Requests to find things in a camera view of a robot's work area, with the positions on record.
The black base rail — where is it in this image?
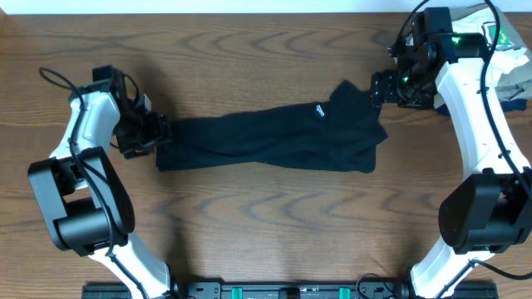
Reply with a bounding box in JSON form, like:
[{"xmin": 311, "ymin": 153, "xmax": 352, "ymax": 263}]
[{"xmin": 81, "ymin": 277, "xmax": 499, "ymax": 299}]

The black polo shirt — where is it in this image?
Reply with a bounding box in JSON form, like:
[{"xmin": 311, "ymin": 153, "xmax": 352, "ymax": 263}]
[{"xmin": 155, "ymin": 81, "xmax": 387, "ymax": 173}]

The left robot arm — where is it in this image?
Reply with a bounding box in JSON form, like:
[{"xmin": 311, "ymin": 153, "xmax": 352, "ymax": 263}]
[{"xmin": 27, "ymin": 65, "xmax": 180, "ymax": 298}]

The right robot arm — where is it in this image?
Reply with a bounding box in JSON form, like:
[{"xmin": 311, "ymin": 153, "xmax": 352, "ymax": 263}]
[{"xmin": 370, "ymin": 2, "xmax": 531, "ymax": 298}]

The grey folded garment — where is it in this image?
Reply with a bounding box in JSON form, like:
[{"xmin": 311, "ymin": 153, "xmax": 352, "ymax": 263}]
[{"xmin": 451, "ymin": 2, "xmax": 532, "ymax": 103}]

